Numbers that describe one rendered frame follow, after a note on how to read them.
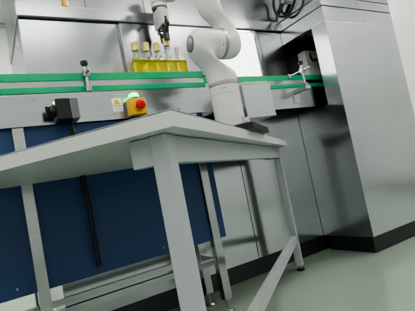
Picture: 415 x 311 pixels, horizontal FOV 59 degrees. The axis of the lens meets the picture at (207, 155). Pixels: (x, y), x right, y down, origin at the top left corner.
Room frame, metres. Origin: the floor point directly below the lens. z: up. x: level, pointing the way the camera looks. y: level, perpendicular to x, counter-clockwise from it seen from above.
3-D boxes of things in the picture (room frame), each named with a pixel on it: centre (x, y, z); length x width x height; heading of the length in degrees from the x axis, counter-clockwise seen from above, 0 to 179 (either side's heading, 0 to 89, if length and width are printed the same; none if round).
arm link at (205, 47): (1.45, -0.09, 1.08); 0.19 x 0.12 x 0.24; 120
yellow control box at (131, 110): (1.53, 0.26, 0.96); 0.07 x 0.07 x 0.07; 31
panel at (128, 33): (2.11, -0.06, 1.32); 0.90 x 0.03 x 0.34; 121
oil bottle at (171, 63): (1.85, 0.10, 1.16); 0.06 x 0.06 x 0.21; 30
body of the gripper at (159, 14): (1.85, 0.10, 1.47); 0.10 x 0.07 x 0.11; 30
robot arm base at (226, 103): (1.47, -0.12, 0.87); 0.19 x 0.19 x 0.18
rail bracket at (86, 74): (1.46, 0.41, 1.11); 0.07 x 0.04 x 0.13; 31
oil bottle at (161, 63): (1.82, 0.15, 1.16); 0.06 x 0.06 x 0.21; 31
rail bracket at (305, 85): (2.14, -0.62, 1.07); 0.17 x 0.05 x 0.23; 31
